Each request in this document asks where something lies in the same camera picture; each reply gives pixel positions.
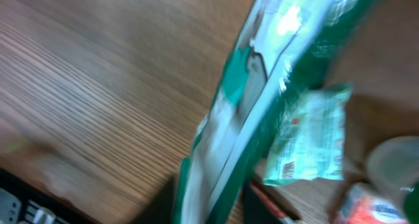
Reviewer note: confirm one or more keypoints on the red stick sachet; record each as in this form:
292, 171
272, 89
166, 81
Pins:
263, 209

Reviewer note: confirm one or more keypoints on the green lid glass jar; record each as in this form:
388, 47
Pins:
392, 168

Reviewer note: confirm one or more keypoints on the teal tissue packet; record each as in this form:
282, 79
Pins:
310, 142

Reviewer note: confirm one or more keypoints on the green packaged goods bag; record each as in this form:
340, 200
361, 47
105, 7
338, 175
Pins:
285, 48

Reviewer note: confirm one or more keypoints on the red carton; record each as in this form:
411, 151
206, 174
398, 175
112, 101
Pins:
365, 205

